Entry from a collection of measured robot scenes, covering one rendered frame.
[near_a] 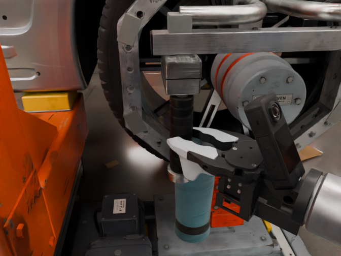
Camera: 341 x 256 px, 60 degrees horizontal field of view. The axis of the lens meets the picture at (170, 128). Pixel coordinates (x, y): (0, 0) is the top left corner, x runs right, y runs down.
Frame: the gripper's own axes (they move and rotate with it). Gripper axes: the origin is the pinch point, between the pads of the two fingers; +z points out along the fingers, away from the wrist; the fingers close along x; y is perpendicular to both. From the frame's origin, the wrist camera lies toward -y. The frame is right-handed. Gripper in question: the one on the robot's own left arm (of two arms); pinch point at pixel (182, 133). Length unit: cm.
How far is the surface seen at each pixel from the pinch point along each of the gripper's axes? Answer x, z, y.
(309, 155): 145, 4, 82
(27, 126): -10.4, 29.7, 4.2
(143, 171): 68, 76, 83
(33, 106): 5, 58, 13
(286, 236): 65, -8, 75
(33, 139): -9.5, 30.5, 8.0
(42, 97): 7, 55, 10
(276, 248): 48, -8, 66
